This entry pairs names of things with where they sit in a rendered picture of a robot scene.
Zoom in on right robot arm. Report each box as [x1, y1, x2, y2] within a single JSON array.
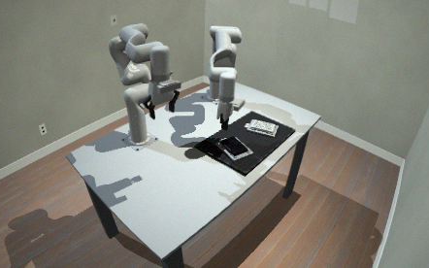
[[109, 23, 181, 146]]

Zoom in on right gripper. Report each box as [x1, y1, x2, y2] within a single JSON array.
[[143, 80, 180, 119]]

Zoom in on black well plate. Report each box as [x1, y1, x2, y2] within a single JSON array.
[[220, 136, 248, 156]]

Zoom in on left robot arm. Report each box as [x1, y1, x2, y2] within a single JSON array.
[[206, 26, 245, 112]]

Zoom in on white rectangular frame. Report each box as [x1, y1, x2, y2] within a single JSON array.
[[215, 142, 253, 162]]

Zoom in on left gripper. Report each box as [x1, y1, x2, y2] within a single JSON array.
[[216, 99, 233, 130]]

